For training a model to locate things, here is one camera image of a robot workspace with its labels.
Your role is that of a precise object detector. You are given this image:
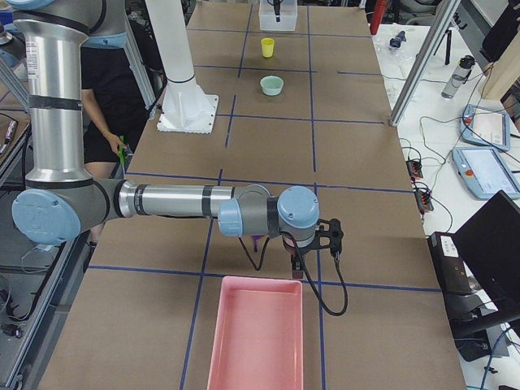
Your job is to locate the white pillar with base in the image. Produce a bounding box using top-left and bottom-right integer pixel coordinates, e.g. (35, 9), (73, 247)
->
(145, 0), (219, 134)

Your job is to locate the clear water bottle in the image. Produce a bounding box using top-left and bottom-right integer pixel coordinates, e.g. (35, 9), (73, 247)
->
(441, 55), (475, 99)

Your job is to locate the clear plastic bin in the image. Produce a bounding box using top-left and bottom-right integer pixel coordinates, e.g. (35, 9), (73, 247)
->
(258, 0), (297, 32)

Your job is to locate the purple cloth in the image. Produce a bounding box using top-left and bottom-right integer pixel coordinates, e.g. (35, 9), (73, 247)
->
(252, 235), (263, 253)

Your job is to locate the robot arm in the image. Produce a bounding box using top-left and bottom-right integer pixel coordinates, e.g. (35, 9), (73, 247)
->
(11, 1), (322, 271)
(266, 0), (283, 23)

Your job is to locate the yellow plastic cup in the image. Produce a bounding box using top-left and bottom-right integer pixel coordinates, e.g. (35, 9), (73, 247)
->
(261, 37), (275, 59)

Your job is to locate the teach pendant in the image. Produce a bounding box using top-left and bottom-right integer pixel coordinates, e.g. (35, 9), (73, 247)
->
(452, 146), (519, 200)
(460, 104), (510, 152)

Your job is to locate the person in black clothes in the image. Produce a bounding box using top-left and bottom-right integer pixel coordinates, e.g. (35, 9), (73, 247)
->
(80, 35), (151, 245)

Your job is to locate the folded blue umbrella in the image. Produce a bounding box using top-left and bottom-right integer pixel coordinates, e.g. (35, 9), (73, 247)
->
(389, 30), (406, 50)

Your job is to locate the mint green bowl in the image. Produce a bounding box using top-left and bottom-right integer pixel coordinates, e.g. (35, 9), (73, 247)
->
(260, 76), (284, 97)

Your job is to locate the far teach pendant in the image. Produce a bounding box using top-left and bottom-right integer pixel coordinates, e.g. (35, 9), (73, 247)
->
(460, 104), (510, 152)

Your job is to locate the black box device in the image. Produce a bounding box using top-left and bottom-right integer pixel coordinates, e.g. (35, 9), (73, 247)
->
(427, 232), (477, 296)

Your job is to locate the near teach pendant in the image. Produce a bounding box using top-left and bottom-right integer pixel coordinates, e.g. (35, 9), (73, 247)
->
(452, 146), (519, 200)

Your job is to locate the black monitor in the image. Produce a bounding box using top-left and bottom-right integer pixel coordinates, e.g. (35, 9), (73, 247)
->
(452, 190), (519, 338)

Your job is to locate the red cylinder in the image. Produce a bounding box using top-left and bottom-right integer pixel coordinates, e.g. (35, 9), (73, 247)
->
(370, 0), (387, 35)

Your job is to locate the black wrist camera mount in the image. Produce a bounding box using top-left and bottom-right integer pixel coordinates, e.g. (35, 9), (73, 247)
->
(299, 219), (344, 258)

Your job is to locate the aluminium frame post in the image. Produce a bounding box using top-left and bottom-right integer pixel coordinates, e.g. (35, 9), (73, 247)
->
(389, 0), (461, 127)

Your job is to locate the green handled tool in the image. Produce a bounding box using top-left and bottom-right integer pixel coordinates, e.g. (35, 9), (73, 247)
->
(118, 145), (126, 176)

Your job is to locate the pink plastic tray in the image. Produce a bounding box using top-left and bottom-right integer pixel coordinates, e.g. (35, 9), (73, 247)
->
(207, 276), (304, 389)

